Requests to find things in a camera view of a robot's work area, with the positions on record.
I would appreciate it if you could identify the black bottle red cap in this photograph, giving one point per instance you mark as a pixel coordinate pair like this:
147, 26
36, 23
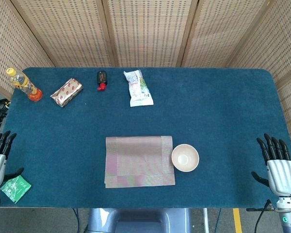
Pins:
101, 78

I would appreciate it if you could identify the white crinkled snack bag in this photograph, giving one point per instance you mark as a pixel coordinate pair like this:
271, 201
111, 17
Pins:
138, 89

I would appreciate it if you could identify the grey-blue robot torso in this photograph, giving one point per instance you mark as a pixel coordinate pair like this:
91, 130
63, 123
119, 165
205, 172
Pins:
140, 221

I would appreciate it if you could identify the brown woven placemat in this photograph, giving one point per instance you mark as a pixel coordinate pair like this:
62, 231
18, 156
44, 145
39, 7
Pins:
138, 162

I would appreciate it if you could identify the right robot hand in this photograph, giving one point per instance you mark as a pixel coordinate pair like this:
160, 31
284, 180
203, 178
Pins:
281, 174

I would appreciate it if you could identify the yellow-capped orange drink bottle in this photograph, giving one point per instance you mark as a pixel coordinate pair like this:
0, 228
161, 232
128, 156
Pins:
24, 83

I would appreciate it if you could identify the woven bamboo folding screen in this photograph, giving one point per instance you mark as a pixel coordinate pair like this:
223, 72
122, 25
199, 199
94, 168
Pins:
145, 29

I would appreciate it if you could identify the green tea sachet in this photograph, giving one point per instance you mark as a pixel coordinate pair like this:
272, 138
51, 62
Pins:
15, 189

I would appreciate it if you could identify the white bowl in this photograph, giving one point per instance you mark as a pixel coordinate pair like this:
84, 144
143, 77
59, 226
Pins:
184, 159

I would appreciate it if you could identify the white table leg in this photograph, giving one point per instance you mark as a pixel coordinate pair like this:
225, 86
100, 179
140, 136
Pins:
205, 221

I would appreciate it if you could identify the gold snack pack red print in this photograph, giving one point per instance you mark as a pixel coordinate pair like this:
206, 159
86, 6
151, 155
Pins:
66, 92

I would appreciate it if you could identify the blue felt table cover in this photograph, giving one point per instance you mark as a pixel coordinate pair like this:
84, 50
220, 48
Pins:
232, 92

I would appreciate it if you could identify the thin black strip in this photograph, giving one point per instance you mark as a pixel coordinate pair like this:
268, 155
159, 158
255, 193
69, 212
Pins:
257, 209

